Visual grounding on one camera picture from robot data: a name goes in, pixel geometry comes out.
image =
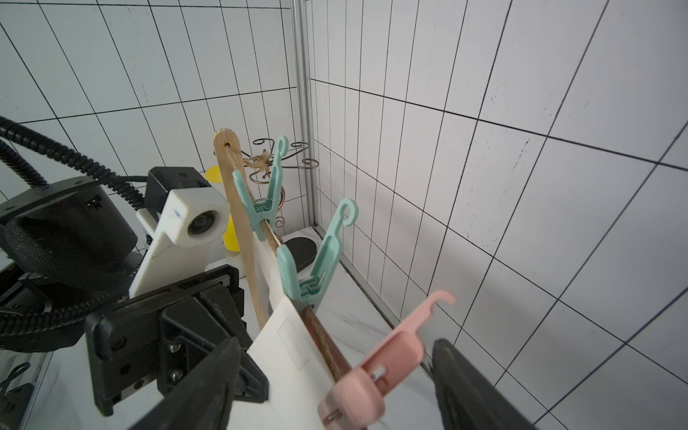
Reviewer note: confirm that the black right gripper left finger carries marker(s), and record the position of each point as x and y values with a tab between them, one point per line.
203	399

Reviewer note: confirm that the wooden clothesline stand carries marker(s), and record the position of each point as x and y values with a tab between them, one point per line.
229	156

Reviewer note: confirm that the yellow plastic wine glass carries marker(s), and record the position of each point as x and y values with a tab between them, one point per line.
229	238

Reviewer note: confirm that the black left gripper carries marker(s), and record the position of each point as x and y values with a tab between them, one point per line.
163	335

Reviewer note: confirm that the pink clothespin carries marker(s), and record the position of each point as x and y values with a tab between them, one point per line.
357	400

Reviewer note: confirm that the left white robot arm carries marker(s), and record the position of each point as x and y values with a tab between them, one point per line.
93	255

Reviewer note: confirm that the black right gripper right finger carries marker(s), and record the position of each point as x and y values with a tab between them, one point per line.
465	398

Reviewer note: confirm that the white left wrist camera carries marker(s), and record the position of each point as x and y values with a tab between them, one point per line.
184	215

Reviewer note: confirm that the black wire glass rack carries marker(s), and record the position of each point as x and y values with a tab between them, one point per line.
262	213

